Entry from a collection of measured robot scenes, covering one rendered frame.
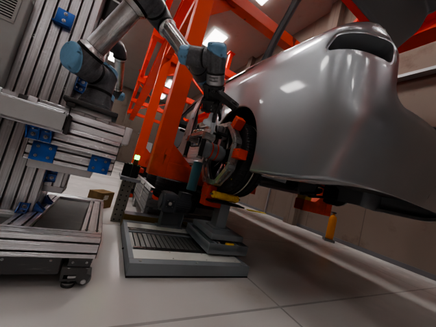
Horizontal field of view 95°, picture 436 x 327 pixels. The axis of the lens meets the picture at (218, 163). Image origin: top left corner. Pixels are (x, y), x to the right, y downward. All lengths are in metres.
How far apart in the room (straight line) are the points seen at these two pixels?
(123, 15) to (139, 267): 1.23
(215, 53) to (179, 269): 1.16
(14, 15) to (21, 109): 0.54
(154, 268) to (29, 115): 0.93
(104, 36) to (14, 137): 0.67
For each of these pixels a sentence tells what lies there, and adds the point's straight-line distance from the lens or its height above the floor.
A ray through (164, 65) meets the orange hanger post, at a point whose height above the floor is 2.46.
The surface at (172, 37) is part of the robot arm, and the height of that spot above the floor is 1.22.
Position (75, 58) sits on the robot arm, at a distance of 1.11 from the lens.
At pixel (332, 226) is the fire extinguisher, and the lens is 4.84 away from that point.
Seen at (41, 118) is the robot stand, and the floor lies 0.68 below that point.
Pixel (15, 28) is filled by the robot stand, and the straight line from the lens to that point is 1.46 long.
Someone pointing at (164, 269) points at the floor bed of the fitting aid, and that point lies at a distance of 1.35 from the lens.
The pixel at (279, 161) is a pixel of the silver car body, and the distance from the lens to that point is 1.24.
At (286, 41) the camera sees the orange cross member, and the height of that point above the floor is 2.62.
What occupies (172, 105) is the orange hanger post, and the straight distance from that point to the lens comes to 2.09.
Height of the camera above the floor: 0.63
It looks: 5 degrees up
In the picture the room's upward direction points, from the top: 15 degrees clockwise
